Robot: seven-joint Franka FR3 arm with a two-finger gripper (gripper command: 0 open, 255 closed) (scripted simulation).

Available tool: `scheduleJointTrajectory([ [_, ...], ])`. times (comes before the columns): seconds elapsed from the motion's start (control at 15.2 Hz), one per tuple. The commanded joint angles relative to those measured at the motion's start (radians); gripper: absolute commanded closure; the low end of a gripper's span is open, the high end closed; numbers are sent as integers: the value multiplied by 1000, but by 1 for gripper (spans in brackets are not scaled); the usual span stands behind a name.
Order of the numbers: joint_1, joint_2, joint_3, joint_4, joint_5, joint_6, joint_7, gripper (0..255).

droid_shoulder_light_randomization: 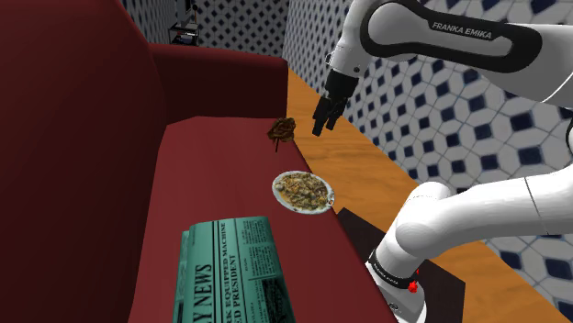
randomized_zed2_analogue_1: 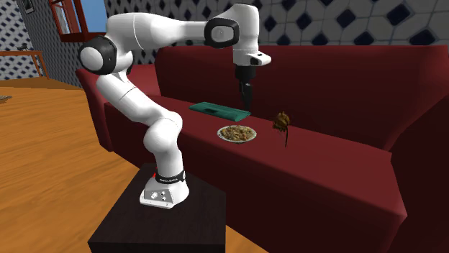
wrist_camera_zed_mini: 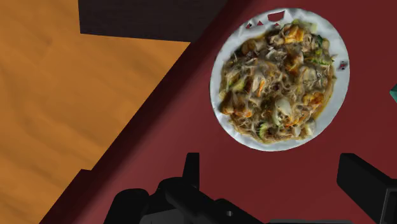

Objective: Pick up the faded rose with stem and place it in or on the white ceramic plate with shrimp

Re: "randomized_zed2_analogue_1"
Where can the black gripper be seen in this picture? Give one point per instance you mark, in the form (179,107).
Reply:
(245,73)

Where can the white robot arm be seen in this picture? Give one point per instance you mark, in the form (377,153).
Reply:
(147,105)

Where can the flat teal box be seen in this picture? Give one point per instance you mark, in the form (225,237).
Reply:
(220,111)

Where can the plate of noodles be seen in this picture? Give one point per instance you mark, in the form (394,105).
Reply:
(236,134)

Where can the brown dried flower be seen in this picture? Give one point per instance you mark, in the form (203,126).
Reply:
(281,121)

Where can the dark red sofa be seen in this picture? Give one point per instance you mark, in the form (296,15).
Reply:
(333,168)

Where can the dark robot stand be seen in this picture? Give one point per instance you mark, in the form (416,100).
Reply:
(189,220)

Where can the red framed window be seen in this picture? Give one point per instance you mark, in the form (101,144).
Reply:
(70,17)

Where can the wooden side table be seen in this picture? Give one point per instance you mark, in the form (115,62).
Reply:
(24,56)

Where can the dark wall picture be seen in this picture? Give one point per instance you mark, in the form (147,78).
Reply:
(27,5)

